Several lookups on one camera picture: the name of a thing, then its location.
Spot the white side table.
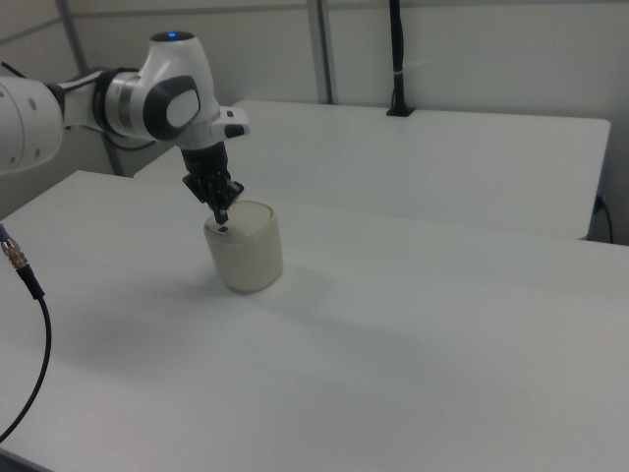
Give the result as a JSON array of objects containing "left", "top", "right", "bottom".
[{"left": 133, "top": 100, "right": 612, "bottom": 242}]

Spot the black vertical pole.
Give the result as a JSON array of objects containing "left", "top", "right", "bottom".
[{"left": 387, "top": 0, "right": 410, "bottom": 112}]

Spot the black cable beside table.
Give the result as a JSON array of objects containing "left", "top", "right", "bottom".
[{"left": 594, "top": 195, "right": 615, "bottom": 243}]

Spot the cream trash bin lid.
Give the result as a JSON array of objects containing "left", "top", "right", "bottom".
[{"left": 204, "top": 198, "right": 275, "bottom": 246}]

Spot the black cable with metal connector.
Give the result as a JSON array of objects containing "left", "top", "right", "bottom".
[{"left": 0, "top": 221, "right": 53, "bottom": 443}]

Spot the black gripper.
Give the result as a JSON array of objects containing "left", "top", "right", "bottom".
[{"left": 180, "top": 143, "right": 246, "bottom": 225}]

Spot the white cable tie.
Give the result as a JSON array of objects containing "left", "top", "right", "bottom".
[{"left": 392, "top": 58, "right": 431, "bottom": 80}]

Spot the cream trash bin body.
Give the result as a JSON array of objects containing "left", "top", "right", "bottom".
[{"left": 203, "top": 218, "right": 285, "bottom": 296}]

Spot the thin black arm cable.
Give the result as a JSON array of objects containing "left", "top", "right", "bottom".
[{"left": 0, "top": 60, "right": 157, "bottom": 150}]

